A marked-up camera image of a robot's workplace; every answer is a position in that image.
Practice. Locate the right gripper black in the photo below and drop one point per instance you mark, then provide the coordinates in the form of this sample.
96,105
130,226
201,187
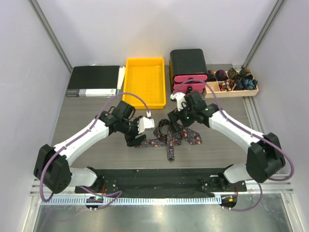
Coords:
174,116

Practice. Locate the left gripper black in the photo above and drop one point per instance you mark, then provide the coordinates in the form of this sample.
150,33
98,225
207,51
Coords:
138,139

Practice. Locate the dark patterned necktie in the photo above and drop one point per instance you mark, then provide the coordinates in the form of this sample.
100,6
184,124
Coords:
165,136

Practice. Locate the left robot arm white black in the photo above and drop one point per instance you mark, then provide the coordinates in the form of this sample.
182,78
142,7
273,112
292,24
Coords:
53,165

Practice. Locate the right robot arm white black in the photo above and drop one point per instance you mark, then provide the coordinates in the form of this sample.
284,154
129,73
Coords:
264,157

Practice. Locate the wooden compartment box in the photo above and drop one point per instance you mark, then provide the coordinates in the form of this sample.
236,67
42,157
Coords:
212,89

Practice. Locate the black pink drawer unit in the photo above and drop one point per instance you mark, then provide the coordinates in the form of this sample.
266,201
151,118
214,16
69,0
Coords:
187,64

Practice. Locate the yellow plastic tray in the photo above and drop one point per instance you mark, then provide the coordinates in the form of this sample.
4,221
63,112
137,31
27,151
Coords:
145,77

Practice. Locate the rolled floral tie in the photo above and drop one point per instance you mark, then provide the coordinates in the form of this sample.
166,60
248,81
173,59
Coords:
226,85

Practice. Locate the rolled red patterned tie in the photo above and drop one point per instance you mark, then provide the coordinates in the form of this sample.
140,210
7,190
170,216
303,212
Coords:
221,75

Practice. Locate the black binder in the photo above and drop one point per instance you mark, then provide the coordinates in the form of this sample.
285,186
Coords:
93,81

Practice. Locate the white teal pen box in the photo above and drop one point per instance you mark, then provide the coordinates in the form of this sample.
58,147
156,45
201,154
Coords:
121,76

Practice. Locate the rolled navy tie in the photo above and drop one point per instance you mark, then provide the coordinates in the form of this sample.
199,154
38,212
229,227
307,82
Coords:
237,84

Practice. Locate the rolled brown patterned tie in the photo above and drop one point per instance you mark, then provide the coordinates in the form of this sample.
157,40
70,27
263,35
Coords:
233,74

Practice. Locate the rolled blue tie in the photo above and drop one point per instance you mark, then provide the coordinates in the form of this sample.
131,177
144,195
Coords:
249,84

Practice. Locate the rolled orange dark tie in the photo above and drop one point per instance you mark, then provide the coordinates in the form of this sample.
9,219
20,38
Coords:
246,73

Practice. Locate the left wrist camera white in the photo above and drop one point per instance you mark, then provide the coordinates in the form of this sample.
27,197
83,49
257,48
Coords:
145,123

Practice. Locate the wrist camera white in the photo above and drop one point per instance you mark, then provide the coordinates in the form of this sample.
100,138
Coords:
179,99
145,123

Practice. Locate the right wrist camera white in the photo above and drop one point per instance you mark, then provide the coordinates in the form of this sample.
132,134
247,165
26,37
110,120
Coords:
179,99

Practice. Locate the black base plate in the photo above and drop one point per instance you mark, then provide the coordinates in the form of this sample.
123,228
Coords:
165,183

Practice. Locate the white slotted cable duct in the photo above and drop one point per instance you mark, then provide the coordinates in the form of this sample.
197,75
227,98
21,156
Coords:
92,200

